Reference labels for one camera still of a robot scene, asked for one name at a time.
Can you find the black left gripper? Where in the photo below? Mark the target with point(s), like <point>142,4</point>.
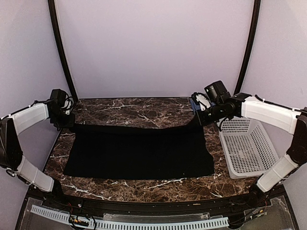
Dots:
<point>69,124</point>

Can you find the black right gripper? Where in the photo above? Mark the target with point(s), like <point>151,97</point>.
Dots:
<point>202,121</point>

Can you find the blue checkered shirt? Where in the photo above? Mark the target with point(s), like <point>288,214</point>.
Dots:
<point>195,107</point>

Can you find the black garment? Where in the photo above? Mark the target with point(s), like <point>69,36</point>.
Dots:
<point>133,153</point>

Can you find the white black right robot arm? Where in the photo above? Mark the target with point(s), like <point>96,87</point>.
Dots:
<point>217,103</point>

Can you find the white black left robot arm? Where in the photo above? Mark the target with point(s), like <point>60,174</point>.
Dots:
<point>18,127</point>

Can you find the white plastic laundry basket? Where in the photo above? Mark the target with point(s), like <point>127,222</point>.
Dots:
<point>247,147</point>

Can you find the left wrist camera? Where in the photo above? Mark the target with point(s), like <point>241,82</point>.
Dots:
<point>68,104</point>

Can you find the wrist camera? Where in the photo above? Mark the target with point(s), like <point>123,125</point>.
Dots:
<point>68,104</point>
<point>201,100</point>

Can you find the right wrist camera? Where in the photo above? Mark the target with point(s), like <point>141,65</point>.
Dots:
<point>201,100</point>

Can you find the black front table rail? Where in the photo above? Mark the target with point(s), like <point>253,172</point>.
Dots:
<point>229,206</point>

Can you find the white slotted cable duct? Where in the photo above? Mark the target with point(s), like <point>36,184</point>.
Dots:
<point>131,222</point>

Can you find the black left corner post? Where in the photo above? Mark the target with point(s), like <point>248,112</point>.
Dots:
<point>60,49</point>

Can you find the black corner post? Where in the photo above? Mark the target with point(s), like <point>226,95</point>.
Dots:
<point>249,46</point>
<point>60,49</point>

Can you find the black right corner post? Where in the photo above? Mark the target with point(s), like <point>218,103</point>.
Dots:
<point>249,46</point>

